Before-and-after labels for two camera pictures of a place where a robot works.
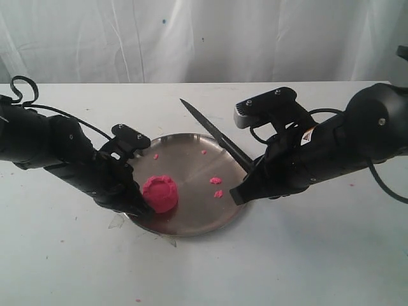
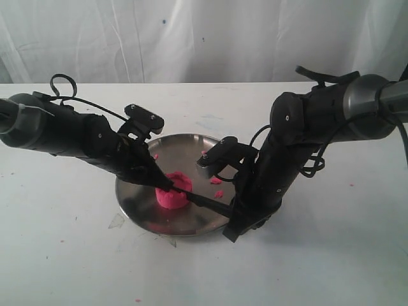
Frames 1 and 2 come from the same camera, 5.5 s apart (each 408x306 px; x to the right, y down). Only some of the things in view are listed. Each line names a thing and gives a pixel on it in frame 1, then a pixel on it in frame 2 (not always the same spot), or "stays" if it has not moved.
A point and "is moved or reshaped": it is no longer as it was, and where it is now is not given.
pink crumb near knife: (218, 194) stays
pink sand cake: (161, 192) is moved or reshaped
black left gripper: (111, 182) → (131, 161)
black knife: (243, 161) → (205, 203)
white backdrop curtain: (114, 41) stays
